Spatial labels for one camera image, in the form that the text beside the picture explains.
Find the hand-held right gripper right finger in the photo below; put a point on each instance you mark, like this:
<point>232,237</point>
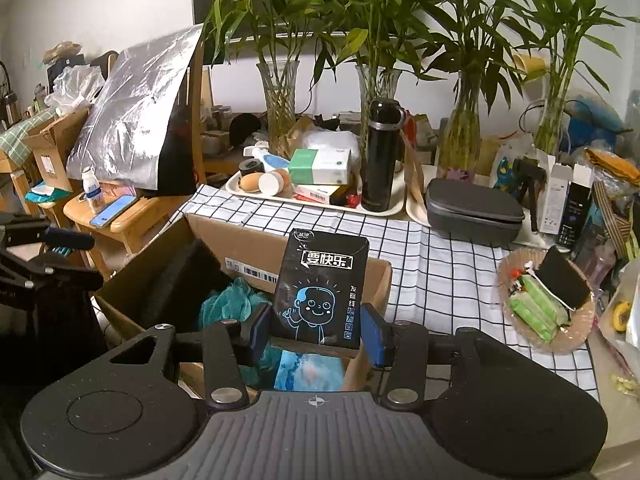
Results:
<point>372,335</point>

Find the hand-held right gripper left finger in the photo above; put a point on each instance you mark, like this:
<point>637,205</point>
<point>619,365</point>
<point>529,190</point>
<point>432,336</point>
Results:
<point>260,332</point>

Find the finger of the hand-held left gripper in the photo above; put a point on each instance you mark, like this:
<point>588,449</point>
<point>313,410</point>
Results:
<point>60,277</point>
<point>70,241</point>

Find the teal cloth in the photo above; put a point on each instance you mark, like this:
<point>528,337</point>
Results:
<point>235,305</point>

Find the light blue soft packet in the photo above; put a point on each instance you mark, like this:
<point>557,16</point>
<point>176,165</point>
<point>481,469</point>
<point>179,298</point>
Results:
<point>310,372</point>

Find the black cartoon tissue packet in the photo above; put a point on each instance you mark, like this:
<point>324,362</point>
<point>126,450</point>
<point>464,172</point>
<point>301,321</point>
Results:
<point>320,285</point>

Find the brown cardboard box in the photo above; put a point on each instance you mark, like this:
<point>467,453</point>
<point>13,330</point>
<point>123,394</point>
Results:
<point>240,240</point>

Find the smartphone with blue screen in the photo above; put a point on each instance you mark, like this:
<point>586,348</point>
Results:
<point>114,211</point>

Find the small white bottle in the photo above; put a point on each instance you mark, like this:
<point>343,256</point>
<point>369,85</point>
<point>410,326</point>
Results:
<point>92,190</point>

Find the wooden chair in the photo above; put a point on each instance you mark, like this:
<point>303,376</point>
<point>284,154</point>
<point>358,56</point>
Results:
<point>130,225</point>

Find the open cardboard carton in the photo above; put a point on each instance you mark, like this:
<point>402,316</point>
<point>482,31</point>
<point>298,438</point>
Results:
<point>52,150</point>

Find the checkered white tablecloth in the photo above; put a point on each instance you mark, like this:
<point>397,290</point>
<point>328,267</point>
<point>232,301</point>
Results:
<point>440,270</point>

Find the green checkered cloth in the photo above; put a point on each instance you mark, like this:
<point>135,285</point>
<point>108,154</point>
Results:
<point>22,135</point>

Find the white plastic tray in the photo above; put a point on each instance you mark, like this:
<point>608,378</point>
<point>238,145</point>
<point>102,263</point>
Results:
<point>417,210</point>
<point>320,207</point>

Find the red flat packet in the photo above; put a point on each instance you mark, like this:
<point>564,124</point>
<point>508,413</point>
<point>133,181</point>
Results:
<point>350,201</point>

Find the silver foil bag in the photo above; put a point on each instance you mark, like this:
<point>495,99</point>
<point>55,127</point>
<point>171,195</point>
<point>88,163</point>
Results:
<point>135,110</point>

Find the orange jar with white lid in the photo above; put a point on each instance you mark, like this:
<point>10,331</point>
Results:
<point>272,185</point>

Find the white box with barcode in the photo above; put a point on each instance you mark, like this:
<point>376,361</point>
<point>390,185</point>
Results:
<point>317,194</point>

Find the tan egg-shaped sponge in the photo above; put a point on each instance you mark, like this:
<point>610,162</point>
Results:
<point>250,182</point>

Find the white plastic bag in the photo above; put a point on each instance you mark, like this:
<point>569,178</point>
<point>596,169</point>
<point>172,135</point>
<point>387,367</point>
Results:
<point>75,87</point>

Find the grey hard case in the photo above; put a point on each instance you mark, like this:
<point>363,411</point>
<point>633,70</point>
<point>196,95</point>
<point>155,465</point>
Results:
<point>472,212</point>

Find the black tape roll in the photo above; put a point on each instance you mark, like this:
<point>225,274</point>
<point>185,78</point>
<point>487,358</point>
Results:
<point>249,167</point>

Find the green wipes packets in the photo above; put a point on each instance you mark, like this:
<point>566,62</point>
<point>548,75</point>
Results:
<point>537,310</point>

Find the white and blue spray bottle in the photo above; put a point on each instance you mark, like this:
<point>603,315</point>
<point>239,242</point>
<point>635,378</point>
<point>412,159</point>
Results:
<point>272,160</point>

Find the black thermos bottle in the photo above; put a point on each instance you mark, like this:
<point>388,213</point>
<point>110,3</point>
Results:
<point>382,160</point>

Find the green and white tissue pack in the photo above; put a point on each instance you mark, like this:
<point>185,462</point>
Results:
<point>320,167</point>

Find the brown paper bag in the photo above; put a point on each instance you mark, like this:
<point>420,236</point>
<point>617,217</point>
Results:
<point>295,140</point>
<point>414,160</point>

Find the clear plastic bag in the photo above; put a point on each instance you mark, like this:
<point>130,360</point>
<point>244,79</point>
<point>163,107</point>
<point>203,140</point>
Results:
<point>332,145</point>

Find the black flat pouch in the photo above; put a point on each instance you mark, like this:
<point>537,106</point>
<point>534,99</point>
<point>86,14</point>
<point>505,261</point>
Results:
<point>562,277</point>

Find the woven basket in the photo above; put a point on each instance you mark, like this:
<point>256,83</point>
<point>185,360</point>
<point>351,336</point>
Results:
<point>575,332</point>

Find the black cloth cap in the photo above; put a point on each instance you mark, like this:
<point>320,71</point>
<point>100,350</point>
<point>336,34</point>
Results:
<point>245,127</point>

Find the white printed shopping bag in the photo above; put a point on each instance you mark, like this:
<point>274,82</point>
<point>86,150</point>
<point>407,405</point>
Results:
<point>510,170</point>

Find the small black tripod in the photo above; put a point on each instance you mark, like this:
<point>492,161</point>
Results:
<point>530,185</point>

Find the lucky bamboo in glass vase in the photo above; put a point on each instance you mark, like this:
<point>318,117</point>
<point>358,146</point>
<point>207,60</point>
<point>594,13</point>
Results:
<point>552,120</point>
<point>277,105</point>
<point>377,82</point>
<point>460,130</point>

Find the tall white carton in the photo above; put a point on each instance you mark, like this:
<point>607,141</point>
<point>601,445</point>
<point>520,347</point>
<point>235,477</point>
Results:
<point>552,195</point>

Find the tall black carton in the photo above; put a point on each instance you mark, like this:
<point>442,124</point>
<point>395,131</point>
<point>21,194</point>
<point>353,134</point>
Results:
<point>575,210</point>

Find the yellow cloth bag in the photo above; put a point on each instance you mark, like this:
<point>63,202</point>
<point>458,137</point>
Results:
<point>615,165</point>

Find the blue plastic bag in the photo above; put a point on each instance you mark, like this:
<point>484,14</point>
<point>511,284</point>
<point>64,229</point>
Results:
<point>597,112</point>

